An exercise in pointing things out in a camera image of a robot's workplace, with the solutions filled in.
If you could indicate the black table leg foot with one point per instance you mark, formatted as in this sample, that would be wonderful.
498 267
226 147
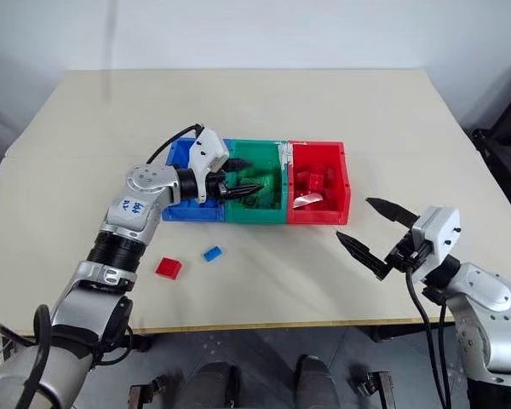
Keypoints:
137 342
385 334

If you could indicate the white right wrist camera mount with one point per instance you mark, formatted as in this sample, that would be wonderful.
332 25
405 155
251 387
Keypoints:
438 232

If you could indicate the blue plastic bin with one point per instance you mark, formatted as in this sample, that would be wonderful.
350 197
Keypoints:
179 150

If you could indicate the silver tape strip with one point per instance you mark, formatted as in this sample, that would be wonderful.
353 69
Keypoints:
286 155

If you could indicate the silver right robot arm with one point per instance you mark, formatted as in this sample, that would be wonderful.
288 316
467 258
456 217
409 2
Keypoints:
489 294

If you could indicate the blue toy brick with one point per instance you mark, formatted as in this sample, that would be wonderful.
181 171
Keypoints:
212 253

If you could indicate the green plastic bin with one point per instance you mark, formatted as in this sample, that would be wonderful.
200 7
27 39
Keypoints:
255 213

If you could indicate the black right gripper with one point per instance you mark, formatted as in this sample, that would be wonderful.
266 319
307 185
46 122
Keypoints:
402 256

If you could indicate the clear plastic film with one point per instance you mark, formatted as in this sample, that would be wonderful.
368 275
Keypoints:
306 199

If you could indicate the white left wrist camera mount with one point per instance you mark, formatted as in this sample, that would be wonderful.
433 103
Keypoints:
209 150

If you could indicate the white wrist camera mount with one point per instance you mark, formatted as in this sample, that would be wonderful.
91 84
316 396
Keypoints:
438 232
209 150

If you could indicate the red toy brick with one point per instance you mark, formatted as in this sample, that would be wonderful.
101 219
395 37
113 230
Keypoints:
316 182
169 267

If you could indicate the red plastic bin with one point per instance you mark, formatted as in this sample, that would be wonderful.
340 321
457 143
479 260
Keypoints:
315 215

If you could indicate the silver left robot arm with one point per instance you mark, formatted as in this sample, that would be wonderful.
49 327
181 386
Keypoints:
128 209

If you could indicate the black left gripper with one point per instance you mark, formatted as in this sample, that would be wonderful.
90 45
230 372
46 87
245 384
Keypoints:
216 186

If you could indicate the black chair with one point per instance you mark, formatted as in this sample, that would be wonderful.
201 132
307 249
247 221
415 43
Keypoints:
504 140

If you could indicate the black metal floor bracket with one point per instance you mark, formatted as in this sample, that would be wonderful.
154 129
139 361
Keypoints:
374 388
147 392

